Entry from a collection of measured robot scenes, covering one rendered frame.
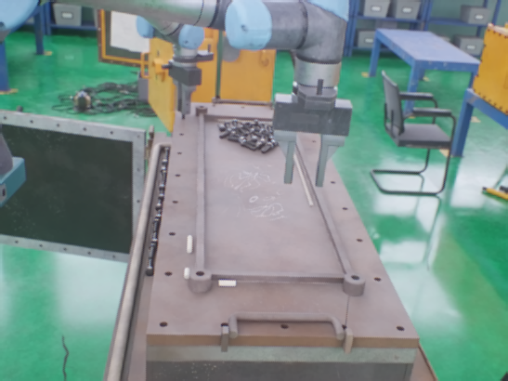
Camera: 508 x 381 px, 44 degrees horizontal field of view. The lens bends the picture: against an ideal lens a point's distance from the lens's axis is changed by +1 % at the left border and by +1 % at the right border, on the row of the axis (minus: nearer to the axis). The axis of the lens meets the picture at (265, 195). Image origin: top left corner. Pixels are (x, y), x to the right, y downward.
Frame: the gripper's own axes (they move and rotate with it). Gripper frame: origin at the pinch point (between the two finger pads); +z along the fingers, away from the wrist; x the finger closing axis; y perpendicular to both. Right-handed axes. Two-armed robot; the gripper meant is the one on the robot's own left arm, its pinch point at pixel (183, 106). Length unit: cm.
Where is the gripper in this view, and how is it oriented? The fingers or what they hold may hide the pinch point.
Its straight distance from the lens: 200.4
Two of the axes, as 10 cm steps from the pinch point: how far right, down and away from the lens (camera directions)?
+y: -8.1, 1.8, -5.5
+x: 5.7, 3.9, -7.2
